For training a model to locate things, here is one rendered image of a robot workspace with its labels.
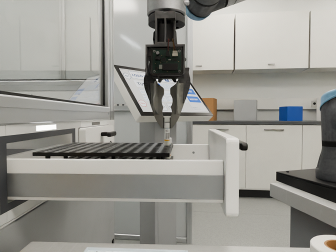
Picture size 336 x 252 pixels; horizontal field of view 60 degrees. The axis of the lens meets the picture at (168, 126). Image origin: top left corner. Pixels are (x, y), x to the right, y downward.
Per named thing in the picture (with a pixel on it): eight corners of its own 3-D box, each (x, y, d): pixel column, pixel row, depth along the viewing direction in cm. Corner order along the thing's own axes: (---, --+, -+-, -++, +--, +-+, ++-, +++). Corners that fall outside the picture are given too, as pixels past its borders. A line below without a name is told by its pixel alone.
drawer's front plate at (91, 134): (113, 156, 102) (113, 124, 102) (86, 172, 73) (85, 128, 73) (108, 156, 102) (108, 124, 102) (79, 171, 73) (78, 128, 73)
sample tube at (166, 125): (169, 145, 58) (169, 122, 58) (163, 145, 58) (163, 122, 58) (170, 145, 59) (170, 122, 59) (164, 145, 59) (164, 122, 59)
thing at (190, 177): (208, 170, 67) (208, 144, 67) (223, 203, 42) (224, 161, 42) (39, 168, 69) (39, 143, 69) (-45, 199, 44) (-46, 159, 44)
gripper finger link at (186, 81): (167, 104, 58) (165, 60, 57) (168, 104, 59) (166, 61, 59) (191, 102, 57) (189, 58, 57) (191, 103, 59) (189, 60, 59)
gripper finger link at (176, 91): (168, 129, 54) (166, 78, 53) (170, 128, 59) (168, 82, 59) (185, 128, 53) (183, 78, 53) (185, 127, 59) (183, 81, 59)
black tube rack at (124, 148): (173, 172, 64) (173, 142, 64) (169, 193, 46) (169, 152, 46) (73, 171, 65) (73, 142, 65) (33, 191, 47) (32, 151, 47)
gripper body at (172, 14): (143, 77, 52) (143, 9, 51) (149, 83, 60) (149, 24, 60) (186, 77, 51) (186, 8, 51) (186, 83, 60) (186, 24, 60)
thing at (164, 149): (173, 145, 64) (173, 142, 64) (169, 156, 46) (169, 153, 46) (164, 145, 64) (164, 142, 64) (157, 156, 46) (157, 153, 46)
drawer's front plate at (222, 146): (215, 175, 69) (215, 129, 69) (238, 218, 40) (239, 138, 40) (207, 175, 69) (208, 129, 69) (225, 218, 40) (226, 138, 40)
